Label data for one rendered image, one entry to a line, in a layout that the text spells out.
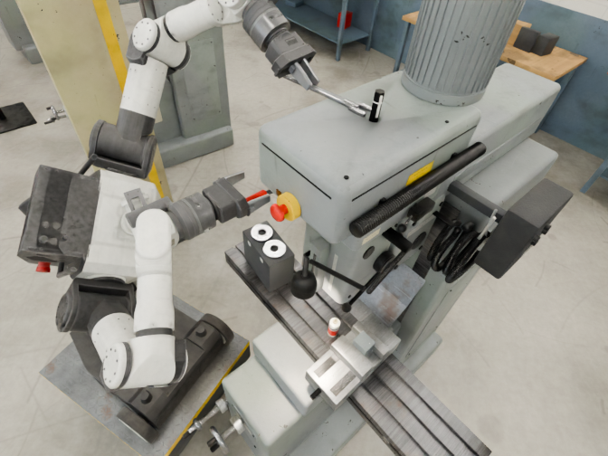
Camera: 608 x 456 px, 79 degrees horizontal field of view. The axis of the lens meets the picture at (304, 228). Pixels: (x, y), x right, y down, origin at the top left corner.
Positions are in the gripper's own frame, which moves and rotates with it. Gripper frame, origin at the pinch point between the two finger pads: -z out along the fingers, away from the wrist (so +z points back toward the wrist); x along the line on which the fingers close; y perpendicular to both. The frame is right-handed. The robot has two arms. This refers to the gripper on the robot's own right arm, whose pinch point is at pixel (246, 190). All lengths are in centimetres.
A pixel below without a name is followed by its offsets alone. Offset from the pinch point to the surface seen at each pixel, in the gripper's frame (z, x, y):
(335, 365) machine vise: -13, -31, 67
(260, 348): 1, -4, 82
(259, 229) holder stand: -23, 28, 54
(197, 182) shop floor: -71, 195, 170
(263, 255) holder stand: -16, 16, 55
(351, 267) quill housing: -15.8, -24.5, 18.2
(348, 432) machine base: -25, -43, 150
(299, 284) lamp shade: -2.2, -19.3, 19.9
